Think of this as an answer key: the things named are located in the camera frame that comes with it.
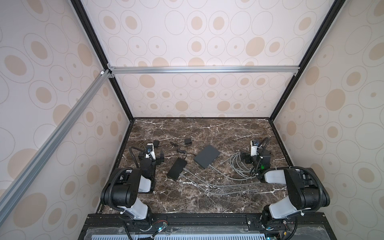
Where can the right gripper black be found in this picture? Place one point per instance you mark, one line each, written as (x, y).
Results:
(249, 159)

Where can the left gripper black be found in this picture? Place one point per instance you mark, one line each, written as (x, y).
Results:
(157, 161)

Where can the black power adapter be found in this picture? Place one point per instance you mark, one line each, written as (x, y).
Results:
(188, 142)
(156, 143)

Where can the square dark grey switch box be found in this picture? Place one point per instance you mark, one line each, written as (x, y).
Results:
(205, 157)

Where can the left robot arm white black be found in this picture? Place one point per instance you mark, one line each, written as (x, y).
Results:
(124, 184)

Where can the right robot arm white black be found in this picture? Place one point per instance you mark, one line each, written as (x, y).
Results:
(306, 193)

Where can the small circuit board with LEDs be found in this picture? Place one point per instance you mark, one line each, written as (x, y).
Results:
(160, 229)

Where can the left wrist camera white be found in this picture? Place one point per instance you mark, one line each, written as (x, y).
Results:
(150, 151)

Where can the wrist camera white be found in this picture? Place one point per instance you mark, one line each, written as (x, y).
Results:
(254, 147)
(150, 151)

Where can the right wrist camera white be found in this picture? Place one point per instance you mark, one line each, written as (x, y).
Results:
(254, 147)

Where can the diagonal aluminium rail left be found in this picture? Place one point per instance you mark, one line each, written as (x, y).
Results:
(29, 173)

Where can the horizontal aluminium rail back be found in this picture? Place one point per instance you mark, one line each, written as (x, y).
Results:
(204, 70)

